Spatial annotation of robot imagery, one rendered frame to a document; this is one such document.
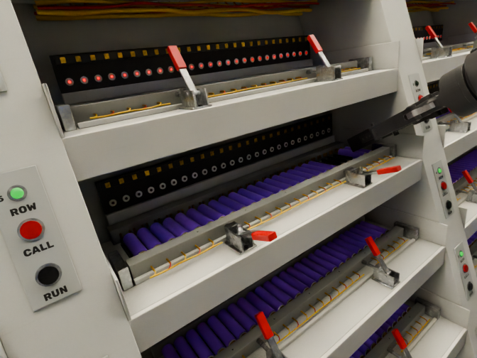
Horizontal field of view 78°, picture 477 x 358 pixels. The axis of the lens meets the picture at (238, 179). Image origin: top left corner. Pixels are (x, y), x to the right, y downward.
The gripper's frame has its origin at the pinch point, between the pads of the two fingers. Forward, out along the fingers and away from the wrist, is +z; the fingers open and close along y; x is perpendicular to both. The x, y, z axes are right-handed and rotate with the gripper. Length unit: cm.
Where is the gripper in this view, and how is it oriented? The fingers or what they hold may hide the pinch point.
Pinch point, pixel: (368, 137)
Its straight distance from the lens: 67.9
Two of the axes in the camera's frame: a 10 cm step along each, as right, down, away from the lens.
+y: -8.0, 3.0, -5.1
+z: -4.4, 2.8, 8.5
